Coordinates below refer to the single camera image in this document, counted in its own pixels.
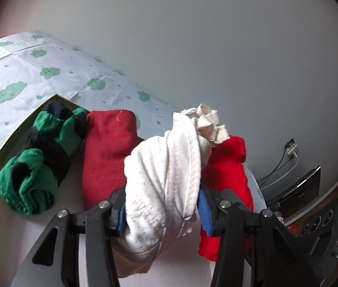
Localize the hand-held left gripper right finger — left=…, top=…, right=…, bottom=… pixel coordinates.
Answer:
left=197, top=182, right=328, bottom=287

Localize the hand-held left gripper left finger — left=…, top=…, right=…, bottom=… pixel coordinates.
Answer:
left=10, top=187, right=128, bottom=287

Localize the bright red knit glove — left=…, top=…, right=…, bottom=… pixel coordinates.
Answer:
left=198, top=136, right=254, bottom=262

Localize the shallow cardboard tray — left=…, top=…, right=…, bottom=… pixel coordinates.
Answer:
left=0, top=94, right=217, bottom=287

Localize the white dotted underwear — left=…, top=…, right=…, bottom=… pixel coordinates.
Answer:
left=117, top=112, right=211, bottom=278

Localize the dark red underwear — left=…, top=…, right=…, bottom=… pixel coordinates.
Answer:
left=82, top=110, right=136, bottom=211

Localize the cream frilled cloth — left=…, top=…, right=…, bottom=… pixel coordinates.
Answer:
left=181, top=104, right=230, bottom=147

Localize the green black striped underwear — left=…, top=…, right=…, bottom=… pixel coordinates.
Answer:
left=0, top=102, right=87, bottom=216

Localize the black monitor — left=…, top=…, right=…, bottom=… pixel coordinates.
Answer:
left=272, top=166, right=321, bottom=213

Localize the cloud print tablecloth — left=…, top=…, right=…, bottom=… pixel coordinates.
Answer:
left=0, top=31, right=267, bottom=210

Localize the white cable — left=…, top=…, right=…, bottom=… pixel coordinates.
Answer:
left=260, top=155, right=298, bottom=191

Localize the black cable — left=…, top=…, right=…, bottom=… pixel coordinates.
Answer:
left=257, top=148, right=289, bottom=184
left=260, top=152, right=292, bottom=187

